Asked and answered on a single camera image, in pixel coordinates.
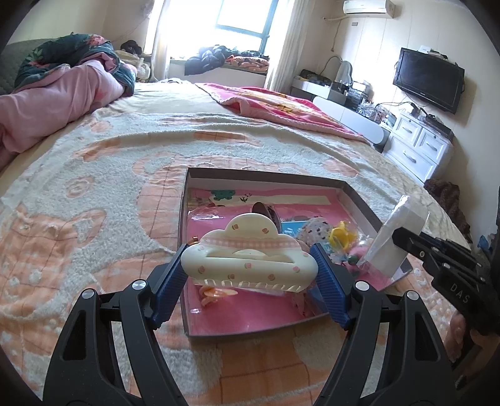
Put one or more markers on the clear packet with white card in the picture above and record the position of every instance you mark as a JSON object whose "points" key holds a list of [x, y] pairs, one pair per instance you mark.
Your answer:
{"points": [[390, 242]]}

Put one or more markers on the pink printed blanket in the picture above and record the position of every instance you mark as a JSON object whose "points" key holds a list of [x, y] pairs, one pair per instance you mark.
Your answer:
{"points": [[281, 105]]}

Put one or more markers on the orange small hair clip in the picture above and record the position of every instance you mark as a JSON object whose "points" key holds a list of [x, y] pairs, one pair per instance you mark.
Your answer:
{"points": [[215, 294]]}

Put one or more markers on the white drawer cabinet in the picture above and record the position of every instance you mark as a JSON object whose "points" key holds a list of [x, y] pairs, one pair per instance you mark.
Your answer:
{"points": [[418, 146]]}

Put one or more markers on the maroon hair clip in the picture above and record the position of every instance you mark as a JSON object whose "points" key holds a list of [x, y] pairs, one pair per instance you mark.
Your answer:
{"points": [[269, 216]]}

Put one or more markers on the white desk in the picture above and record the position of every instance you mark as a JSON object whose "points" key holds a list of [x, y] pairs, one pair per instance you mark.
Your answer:
{"points": [[343, 109]]}

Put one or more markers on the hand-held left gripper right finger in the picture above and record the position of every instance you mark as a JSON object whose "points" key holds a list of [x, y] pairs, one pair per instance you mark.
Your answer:
{"points": [[332, 287]]}

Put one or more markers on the dark floral quilt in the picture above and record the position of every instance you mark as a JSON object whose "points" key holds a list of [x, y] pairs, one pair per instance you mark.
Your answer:
{"points": [[78, 49]]}

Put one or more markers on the person's right hand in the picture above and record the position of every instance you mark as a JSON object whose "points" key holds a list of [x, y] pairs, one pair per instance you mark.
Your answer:
{"points": [[461, 335]]}

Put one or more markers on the floral organza scrunchie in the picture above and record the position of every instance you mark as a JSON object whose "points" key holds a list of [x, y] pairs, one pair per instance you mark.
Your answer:
{"points": [[314, 234]]}

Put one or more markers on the brown fluffy cloth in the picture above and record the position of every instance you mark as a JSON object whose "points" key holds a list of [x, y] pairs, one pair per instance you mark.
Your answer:
{"points": [[449, 199]]}

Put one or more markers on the window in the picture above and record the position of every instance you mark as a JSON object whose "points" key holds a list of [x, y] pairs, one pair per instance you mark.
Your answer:
{"points": [[238, 19]]}

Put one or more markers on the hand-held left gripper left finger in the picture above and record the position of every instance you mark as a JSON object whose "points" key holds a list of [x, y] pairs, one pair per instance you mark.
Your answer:
{"points": [[168, 291]]}

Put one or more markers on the cream curtain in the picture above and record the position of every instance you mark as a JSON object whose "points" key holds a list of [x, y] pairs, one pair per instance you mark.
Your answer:
{"points": [[285, 43]]}

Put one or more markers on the dark shallow box pink lining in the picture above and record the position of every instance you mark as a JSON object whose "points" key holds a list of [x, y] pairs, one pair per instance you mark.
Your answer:
{"points": [[254, 316]]}

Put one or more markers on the black set-top box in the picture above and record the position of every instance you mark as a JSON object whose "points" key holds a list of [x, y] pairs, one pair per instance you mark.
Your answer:
{"points": [[439, 125]]}

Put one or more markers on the cream cloud hair claw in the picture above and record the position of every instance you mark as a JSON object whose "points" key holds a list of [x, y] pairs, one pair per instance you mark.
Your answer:
{"points": [[250, 261]]}

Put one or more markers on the dark clothing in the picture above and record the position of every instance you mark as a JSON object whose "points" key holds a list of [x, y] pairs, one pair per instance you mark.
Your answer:
{"points": [[131, 47]]}

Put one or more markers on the grey green headboard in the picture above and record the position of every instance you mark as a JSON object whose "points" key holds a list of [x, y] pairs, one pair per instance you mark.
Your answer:
{"points": [[15, 66]]}

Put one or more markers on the yellow hair clips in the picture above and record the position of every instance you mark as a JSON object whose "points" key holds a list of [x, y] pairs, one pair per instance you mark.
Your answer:
{"points": [[342, 234]]}

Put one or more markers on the black television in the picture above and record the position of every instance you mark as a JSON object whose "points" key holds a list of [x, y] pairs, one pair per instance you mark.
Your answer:
{"points": [[427, 80]]}

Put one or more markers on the white air conditioner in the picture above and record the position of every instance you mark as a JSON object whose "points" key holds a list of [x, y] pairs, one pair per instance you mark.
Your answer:
{"points": [[367, 7]]}

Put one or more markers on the pink quilt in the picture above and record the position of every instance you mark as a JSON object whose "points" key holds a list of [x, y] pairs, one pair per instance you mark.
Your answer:
{"points": [[50, 105]]}

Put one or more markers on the pile of clothes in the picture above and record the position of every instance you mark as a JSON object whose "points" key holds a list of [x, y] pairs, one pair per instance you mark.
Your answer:
{"points": [[218, 58]]}

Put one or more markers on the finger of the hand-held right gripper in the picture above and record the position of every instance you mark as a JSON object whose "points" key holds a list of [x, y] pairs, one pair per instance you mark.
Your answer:
{"points": [[414, 246]]}

